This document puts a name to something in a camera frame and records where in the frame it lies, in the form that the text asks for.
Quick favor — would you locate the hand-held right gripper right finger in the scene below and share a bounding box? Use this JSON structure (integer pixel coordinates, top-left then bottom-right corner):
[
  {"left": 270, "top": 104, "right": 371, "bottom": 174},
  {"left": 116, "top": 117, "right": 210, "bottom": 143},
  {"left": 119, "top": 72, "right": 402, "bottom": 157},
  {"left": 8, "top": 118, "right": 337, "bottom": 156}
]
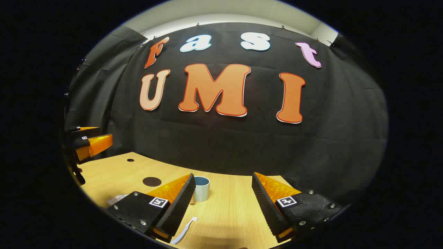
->
[{"left": 252, "top": 172, "right": 352, "bottom": 243}]

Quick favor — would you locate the wooden desktop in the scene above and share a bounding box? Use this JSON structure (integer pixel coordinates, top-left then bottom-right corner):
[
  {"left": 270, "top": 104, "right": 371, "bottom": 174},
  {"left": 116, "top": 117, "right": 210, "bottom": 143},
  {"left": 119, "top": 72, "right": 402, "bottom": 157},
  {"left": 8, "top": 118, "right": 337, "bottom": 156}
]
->
[{"left": 74, "top": 151, "right": 301, "bottom": 249}]

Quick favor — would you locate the white toothpaste tube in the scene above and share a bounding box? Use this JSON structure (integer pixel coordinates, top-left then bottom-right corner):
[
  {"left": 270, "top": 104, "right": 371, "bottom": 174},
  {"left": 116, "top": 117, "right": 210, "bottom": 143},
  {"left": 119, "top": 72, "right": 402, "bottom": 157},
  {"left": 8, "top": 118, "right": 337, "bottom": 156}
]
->
[{"left": 107, "top": 194, "right": 129, "bottom": 207}]

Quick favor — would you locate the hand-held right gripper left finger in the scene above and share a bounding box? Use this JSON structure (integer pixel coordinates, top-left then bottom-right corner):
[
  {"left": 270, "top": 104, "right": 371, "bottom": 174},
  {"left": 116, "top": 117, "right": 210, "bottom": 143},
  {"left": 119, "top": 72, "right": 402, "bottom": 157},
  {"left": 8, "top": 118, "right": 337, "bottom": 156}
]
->
[{"left": 106, "top": 173, "right": 197, "bottom": 243}]

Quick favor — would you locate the white toothbrush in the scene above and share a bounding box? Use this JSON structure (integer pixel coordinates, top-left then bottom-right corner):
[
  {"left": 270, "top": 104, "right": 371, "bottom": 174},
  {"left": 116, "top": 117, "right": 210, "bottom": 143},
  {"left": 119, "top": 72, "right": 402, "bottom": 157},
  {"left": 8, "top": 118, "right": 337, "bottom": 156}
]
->
[{"left": 170, "top": 216, "right": 198, "bottom": 245}]

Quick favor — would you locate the pale green cup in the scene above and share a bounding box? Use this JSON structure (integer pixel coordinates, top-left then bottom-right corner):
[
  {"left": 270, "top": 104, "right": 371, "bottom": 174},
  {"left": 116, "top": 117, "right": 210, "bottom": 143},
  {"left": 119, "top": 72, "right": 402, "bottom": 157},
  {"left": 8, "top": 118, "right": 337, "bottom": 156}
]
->
[{"left": 190, "top": 176, "right": 211, "bottom": 204}]

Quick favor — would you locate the black backdrop cloth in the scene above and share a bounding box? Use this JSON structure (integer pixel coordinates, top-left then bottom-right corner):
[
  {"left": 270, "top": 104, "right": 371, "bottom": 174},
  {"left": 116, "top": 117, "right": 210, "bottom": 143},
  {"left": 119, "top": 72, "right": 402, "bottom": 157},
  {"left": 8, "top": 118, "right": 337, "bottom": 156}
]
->
[{"left": 64, "top": 22, "right": 388, "bottom": 204}]

